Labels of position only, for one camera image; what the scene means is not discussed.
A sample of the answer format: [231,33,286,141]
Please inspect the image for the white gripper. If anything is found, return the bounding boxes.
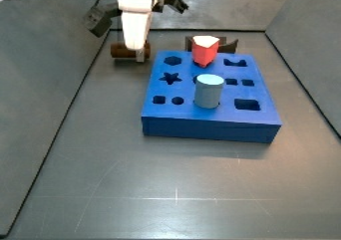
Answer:
[117,0,159,63]

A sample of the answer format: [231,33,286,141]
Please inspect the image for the brown cylinder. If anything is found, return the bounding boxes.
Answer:
[110,43,136,58]

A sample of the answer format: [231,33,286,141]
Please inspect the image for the red house-shaped peg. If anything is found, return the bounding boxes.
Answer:
[191,36,219,68]

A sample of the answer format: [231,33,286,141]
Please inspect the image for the light blue cylinder peg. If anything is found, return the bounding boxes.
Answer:
[193,74,223,109]

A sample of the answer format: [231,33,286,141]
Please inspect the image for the black curved holder stand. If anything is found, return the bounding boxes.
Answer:
[184,36,238,54]

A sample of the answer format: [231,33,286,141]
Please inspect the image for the blue shape sorter block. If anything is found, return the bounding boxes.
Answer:
[141,51,282,143]

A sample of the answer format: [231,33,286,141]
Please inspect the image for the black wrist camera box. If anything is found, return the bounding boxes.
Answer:
[82,3,121,37]

